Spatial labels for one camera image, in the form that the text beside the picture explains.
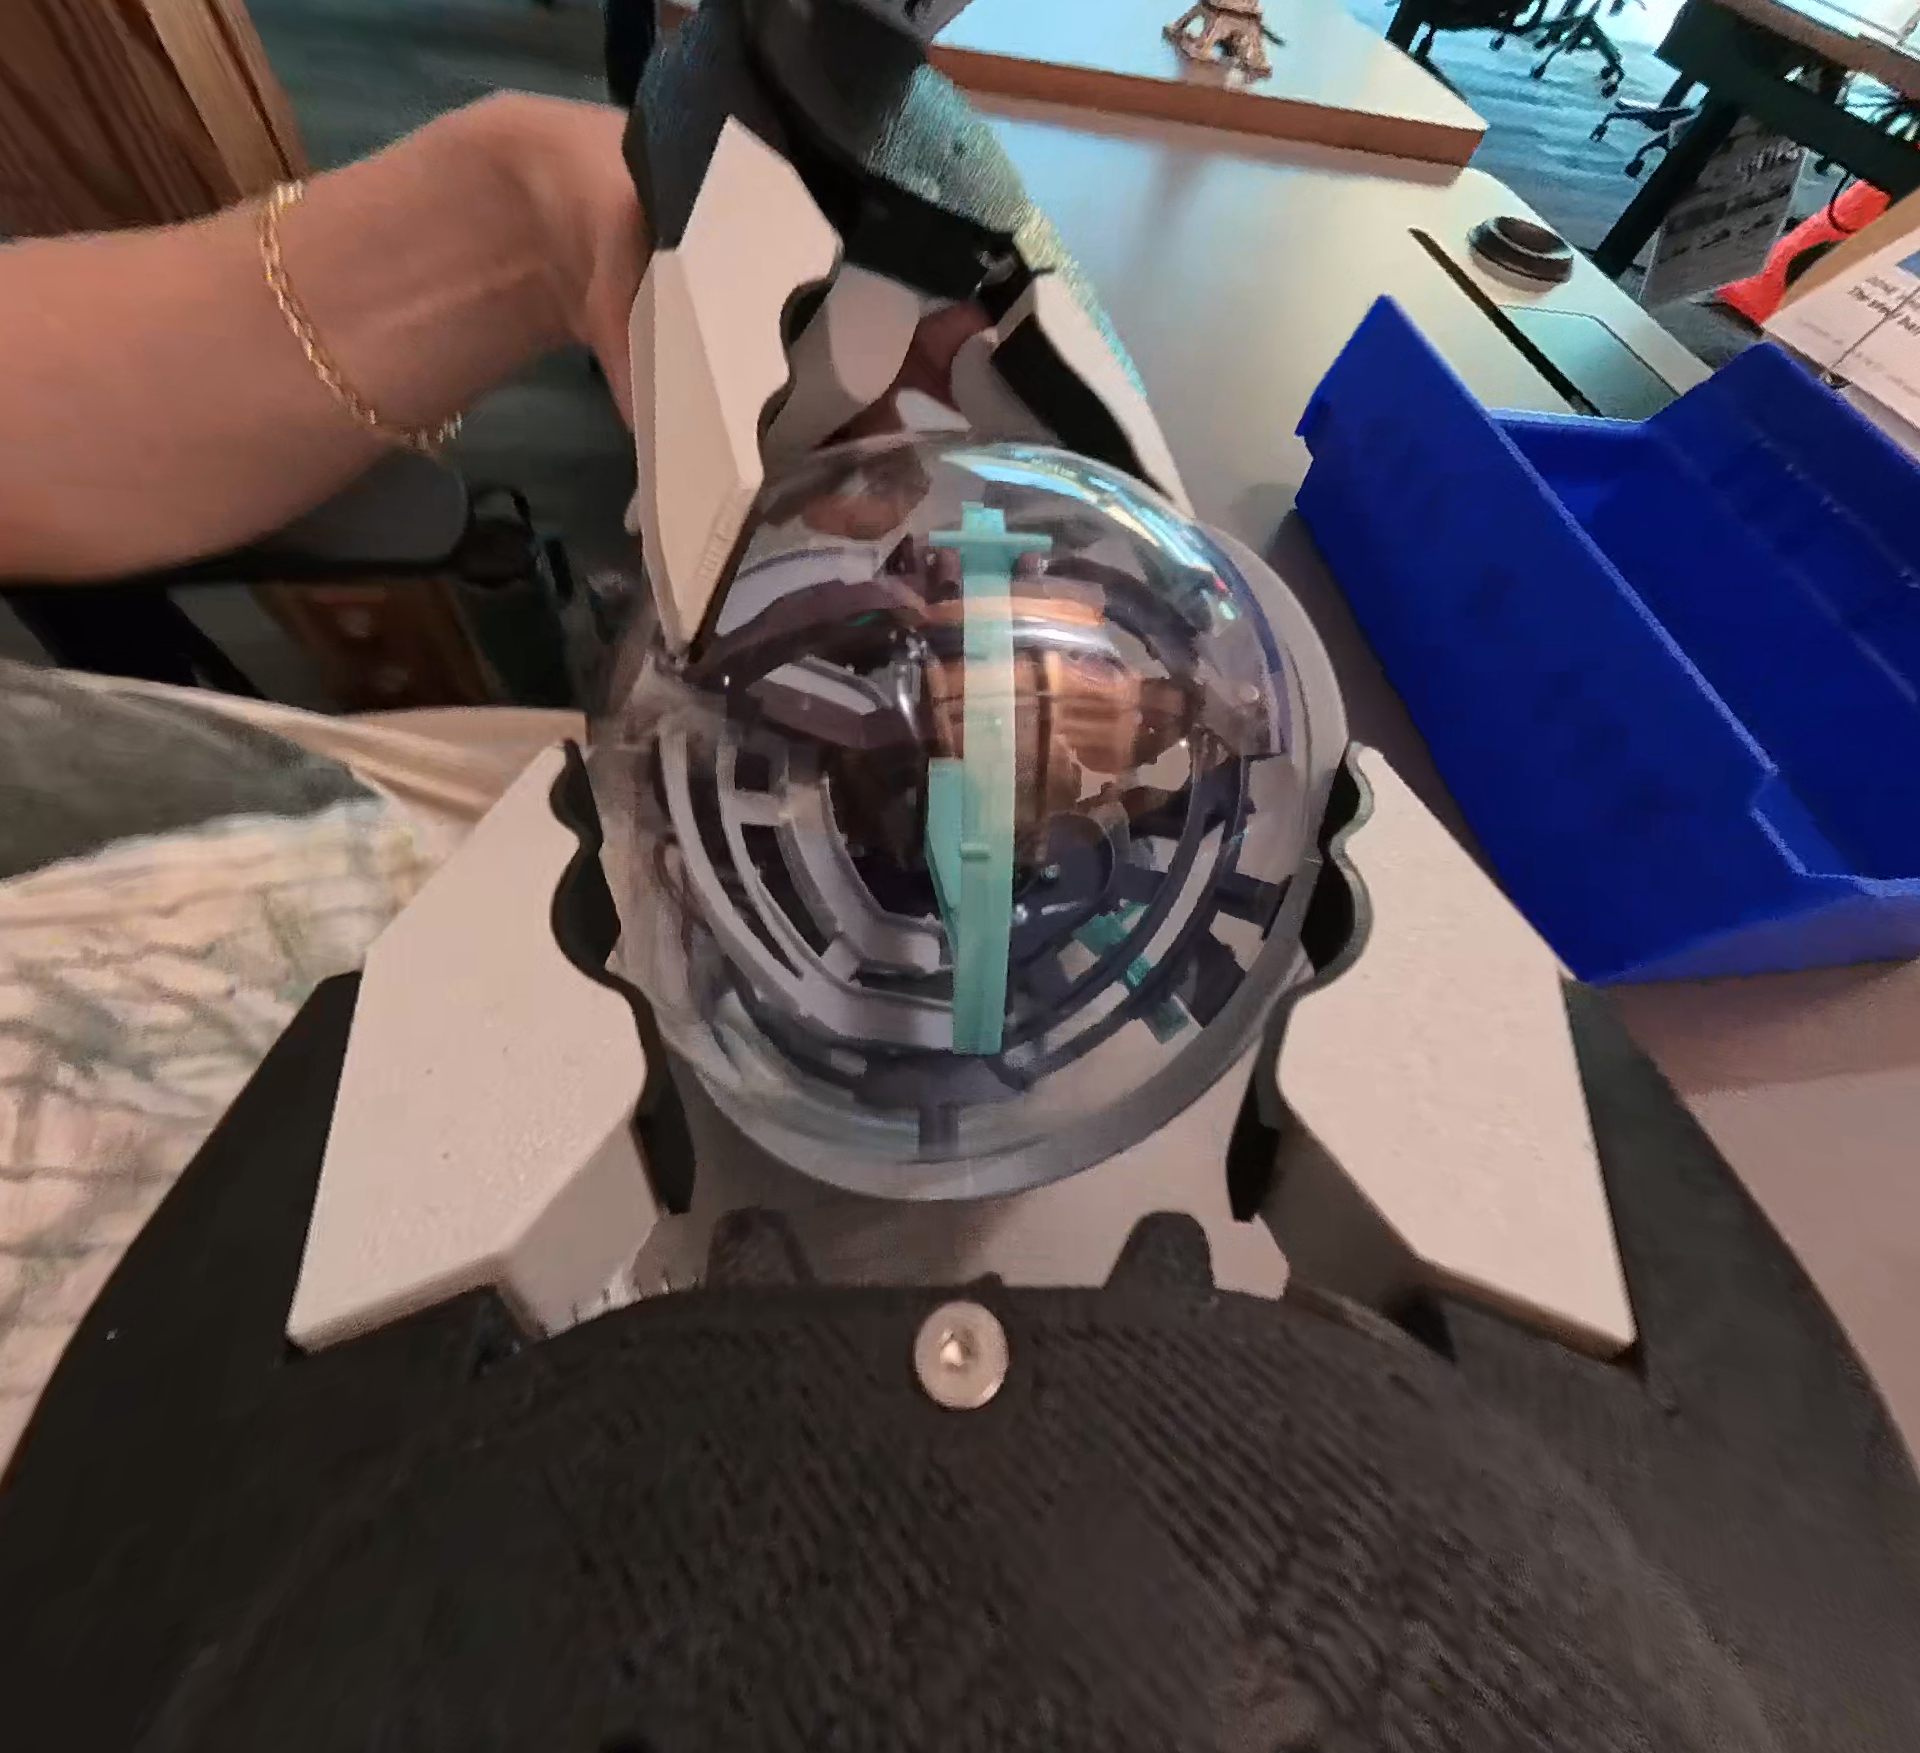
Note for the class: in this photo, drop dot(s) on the blue plastic bin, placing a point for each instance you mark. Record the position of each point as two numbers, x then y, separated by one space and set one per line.
1621 673

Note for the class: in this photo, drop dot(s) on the printed instruction sheet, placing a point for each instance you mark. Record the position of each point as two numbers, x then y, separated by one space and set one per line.
1868 341

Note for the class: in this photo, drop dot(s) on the black chair armrest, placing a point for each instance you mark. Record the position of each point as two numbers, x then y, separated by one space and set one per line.
376 508

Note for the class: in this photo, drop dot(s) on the black round desk grommet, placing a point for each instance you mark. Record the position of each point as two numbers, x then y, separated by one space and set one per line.
1522 249

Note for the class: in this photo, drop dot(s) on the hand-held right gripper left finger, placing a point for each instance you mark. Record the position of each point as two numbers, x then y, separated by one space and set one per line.
450 1107

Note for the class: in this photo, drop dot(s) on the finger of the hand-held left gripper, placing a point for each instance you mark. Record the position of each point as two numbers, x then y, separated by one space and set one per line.
707 360
1103 419

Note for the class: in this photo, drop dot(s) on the person's left forearm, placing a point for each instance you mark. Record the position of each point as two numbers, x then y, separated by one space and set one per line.
149 388

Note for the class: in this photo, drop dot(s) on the orange plastic object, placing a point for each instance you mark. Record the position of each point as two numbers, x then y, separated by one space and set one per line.
1793 269

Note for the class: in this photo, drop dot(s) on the person's left hand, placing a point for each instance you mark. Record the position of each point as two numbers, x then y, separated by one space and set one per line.
511 237

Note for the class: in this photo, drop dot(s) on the clear maze ball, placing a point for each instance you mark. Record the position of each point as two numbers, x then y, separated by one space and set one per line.
901 809

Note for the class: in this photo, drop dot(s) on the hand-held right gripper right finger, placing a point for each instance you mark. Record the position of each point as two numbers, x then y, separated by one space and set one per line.
1454 1122

